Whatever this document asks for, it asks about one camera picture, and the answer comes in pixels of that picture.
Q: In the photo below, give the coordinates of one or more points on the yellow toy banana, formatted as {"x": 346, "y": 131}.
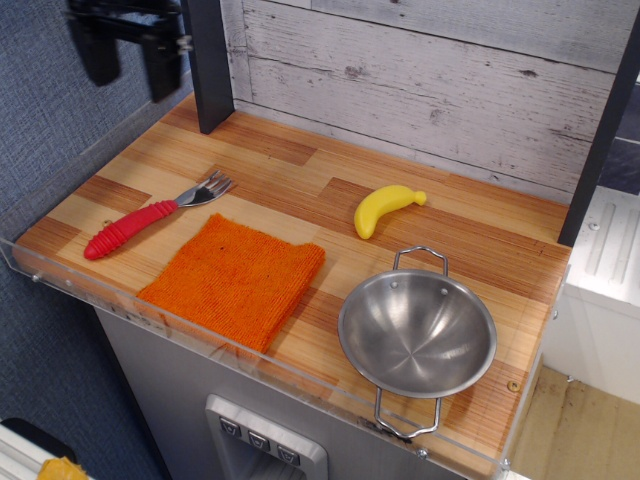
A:
{"x": 381, "y": 202}

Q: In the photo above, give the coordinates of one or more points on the red handled metal fork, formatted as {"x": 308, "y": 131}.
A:
{"x": 118, "y": 233}

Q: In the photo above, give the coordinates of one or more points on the dark grey post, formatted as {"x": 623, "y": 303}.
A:
{"x": 211, "y": 78}
{"x": 609, "y": 123}

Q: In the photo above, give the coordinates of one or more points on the dark grey left post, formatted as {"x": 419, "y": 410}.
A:
{"x": 211, "y": 78}

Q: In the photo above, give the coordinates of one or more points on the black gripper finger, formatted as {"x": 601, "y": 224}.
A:
{"x": 103, "y": 66}
{"x": 163, "y": 70}

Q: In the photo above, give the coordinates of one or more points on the orange knitted cloth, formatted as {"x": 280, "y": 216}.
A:
{"x": 238, "y": 282}

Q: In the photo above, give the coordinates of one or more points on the grey toy kitchen cabinet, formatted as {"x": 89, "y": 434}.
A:
{"x": 172, "y": 385}

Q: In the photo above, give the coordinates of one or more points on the dark grey right post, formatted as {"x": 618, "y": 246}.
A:
{"x": 609, "y": 123}

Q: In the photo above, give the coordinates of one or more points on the clear acrylic table guard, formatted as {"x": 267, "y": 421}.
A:
{"x": 304, "y": 187}

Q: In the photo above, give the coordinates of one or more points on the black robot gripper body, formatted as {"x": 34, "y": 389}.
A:
{"x": 102, "y": 23}

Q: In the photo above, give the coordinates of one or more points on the silver dispenser button panel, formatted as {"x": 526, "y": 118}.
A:
{"x": 265, "y": 440}

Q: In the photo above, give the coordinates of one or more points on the stainless steel two-handled bowl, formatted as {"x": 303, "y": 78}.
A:
{"x": 417, "y": 334}

